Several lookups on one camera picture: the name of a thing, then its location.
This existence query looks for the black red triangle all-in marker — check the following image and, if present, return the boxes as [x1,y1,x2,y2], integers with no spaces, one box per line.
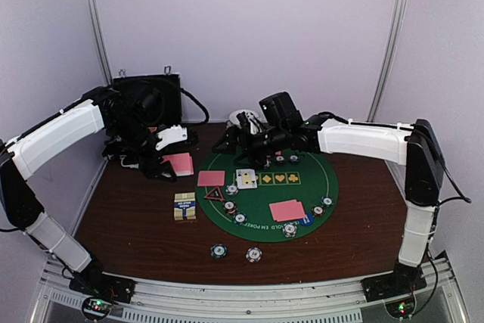
[204,186,225,201]

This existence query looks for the dark chips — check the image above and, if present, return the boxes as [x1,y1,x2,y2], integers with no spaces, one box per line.
[321,196,334,207]
[289,154,299,163]
[233,213,248,225]

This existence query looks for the light blue chip stack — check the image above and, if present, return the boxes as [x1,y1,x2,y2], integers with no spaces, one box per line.
[245,247,262,262]

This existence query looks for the aluminium front rail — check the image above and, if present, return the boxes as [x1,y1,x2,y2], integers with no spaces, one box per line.
[29,250,472,323]

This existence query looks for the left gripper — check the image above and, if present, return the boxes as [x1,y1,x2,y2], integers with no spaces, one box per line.
[110,114,177,182]

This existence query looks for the upper white ceramic bowl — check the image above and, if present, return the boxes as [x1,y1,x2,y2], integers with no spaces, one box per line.
[228,109,259,127]

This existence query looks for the gold blue card box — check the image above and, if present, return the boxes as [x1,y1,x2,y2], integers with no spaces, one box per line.
[173,192,197,221]

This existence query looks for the blue round dealer button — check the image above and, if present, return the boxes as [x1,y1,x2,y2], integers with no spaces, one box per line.
[299,214,314,226]

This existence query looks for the aluminium post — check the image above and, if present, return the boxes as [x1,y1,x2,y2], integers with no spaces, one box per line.
[86,0,112,86]
[367,0,408,122]

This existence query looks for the pink playing card deck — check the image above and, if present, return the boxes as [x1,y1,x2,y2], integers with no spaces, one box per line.
[163,153,194,177]

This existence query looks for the round green poker mat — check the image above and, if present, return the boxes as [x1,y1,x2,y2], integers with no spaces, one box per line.
[196,150,339,243]

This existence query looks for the dark blue chip stack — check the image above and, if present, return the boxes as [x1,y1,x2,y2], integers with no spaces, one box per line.
[210,244,228,259]

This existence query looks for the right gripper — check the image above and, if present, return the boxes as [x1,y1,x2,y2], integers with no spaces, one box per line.
[213,123,290,169]

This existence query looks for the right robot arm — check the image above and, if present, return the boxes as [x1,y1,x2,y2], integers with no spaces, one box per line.
[212,110,451,294]

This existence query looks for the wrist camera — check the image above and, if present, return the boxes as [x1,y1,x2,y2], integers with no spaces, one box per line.
[155,125,188,151]
[259,92,303,129]

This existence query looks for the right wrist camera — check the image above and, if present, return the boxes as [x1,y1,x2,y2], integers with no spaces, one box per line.
[259,92,303,129]

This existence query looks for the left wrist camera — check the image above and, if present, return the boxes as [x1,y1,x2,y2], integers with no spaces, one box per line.
[155,125,188,151]

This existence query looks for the right aluminium post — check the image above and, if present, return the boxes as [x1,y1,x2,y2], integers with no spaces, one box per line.
[367,0,408,122]

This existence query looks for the black poker chip case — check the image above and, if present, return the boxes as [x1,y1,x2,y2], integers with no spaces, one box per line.
[101,66,183,165]

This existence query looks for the two of clubs card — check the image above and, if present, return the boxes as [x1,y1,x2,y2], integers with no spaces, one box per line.
[235,169,257,190]

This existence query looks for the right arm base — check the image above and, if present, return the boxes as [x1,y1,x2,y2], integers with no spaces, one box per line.
[361,273,427,319]

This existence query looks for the left aluminium post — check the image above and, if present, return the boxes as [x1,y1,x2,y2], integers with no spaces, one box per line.
[86,0,112,86]

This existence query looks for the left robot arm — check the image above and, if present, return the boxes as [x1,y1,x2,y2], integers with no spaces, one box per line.
[1,79,197,296]

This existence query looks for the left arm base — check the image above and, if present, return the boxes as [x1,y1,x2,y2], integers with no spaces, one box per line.
[69,275,135,321]

